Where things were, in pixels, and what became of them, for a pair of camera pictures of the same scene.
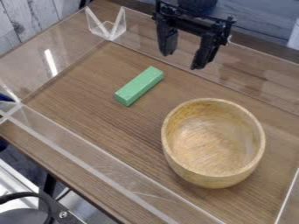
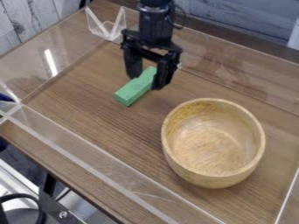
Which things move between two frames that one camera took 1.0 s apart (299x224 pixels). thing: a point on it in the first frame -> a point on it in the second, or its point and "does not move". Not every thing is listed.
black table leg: x=49 y=185 does not move
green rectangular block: x=137 y=86 does not move
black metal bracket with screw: x=65 y=217 does not move
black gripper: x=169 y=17 -> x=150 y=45
